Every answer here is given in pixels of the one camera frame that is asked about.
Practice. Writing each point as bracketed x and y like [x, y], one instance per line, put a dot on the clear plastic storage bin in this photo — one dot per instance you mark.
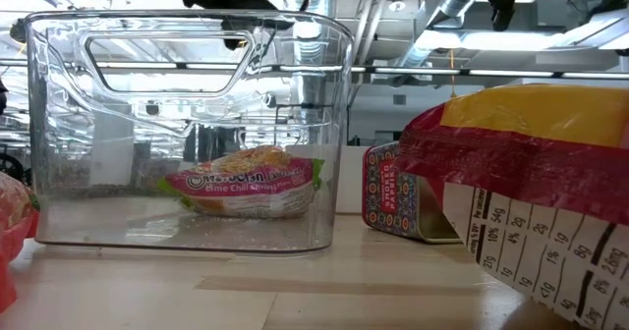
[74, 212]

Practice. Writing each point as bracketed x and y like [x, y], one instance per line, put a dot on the grey wall vent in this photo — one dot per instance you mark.
[399, 99]

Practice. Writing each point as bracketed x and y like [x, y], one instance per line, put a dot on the black wheel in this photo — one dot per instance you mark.
[10, 160]

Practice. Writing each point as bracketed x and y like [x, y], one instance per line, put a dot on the black round fixture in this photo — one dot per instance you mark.
[18, 31]

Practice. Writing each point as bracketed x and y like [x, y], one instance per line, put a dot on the red yellow ramen pack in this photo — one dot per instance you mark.
[540, 173]

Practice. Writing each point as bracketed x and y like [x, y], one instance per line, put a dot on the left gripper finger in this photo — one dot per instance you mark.
[236, 30]

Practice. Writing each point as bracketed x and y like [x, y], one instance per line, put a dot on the lime chili shrimp ramen pack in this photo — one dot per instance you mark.
[245, 182]

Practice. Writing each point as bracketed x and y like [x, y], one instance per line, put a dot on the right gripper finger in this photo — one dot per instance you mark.
[497, 6]

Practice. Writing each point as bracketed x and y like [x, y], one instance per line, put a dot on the red patterned paprika tin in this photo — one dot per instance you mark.
[388, 192]

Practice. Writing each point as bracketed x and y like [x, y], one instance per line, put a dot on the long light rail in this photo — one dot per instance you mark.
[417, 71]

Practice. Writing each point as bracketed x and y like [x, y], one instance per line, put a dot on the orange chicken ramen pack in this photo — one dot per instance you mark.
[12, 232]

